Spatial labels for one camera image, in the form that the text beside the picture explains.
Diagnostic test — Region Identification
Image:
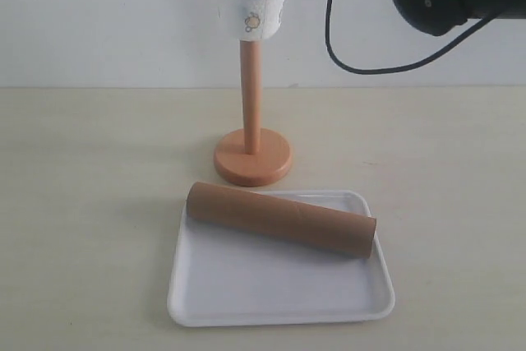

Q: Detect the brown cardboard tube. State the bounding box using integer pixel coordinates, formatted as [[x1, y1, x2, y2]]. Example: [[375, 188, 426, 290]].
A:
[[186, 182, 377, 259]]

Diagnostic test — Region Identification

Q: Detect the wooden paper towel holder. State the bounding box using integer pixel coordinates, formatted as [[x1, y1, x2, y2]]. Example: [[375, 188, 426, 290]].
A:
[[214, 41, 293, 187]]

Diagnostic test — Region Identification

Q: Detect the white rectangular tray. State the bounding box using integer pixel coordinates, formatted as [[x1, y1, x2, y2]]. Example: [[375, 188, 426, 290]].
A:
[[166, 182, 395, 327]]

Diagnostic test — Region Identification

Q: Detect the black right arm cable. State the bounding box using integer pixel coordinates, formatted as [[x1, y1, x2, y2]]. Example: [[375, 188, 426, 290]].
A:
[[324, 0, 492, 76]]

